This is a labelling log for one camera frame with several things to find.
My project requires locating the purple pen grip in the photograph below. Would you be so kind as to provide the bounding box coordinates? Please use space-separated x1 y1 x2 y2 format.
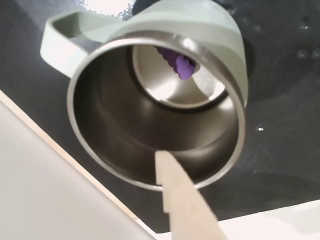
155 46 196 82

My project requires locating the dark table mat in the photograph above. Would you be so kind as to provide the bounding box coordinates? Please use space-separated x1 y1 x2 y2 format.
0 0 320 236

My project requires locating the pale green steel mug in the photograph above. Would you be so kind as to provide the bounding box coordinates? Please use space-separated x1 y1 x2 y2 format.
39 0 250 193

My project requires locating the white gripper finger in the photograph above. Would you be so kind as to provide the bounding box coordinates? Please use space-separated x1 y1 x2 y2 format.
154 149 227 240

